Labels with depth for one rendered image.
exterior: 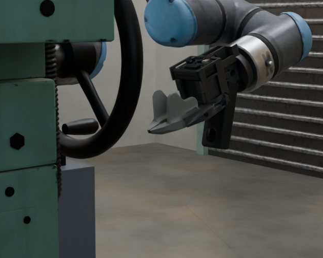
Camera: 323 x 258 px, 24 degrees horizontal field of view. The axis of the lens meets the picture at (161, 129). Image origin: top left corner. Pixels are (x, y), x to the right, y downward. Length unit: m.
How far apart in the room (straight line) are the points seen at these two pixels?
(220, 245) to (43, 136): 2.19
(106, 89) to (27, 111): 4.29
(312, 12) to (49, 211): 3.49
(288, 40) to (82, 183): 0.56
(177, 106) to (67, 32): 0.52
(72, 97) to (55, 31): 4.25
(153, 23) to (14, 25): 0.67
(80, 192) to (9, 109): 0.87
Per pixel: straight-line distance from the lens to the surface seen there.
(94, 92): 1.02
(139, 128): 5.24
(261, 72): 1.26
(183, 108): 1.17
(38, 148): 0.78
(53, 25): 0.66
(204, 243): 2.94
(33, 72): 0.79
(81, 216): 1.62
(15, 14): 0.64
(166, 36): 1.27
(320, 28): 4.16
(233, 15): 1.36
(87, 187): 1.61
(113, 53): 5.06
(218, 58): 1.20
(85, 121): 1.12
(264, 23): 1.34
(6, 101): 0.75
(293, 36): 1.33
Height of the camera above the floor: 0.86
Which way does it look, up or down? 8 degrees down
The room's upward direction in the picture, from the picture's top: straight up
